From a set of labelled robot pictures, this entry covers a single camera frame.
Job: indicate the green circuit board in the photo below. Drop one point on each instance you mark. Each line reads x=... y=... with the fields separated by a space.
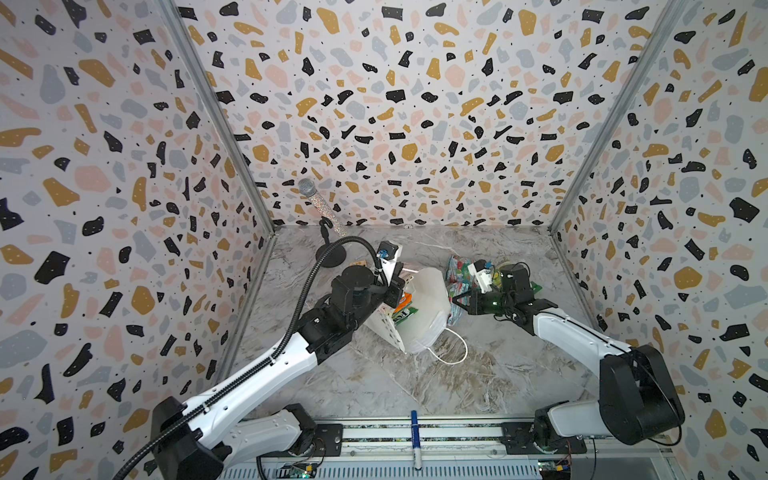
x=300 y=470

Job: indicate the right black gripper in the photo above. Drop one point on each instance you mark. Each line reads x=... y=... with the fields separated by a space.
x=480 y=300

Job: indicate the white paper gift bag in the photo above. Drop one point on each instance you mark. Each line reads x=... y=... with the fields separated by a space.
x=419 y=332

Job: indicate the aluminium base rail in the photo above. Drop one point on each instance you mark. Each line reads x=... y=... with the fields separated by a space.
x=430 y=447

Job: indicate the teal fruit Fox's candy bag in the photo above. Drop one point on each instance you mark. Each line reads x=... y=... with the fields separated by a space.
x=458 y=277

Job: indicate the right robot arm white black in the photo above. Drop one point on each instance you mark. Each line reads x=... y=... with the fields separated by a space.
x=637 y=400

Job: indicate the blue marker pen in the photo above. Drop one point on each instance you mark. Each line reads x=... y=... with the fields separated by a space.
x=416 y=441

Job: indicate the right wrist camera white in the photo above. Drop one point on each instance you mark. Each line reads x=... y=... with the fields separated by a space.
x=482 y=273

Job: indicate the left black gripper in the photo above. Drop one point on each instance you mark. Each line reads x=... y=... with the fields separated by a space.
x=393 y=291

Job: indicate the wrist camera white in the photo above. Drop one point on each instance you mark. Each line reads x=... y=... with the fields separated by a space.
x=389 y=255
x=482 y=273

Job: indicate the glitter microphone on stand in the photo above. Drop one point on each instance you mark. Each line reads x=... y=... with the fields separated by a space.
x=329 y=257

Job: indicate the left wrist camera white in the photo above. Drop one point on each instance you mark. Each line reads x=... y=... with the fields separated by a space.
x=389 y=255

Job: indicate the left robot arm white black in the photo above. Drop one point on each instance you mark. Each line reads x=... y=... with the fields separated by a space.
x=199 y=438

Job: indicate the orange Fox's candy bag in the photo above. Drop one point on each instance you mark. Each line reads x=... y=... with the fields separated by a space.
x=405 y=301

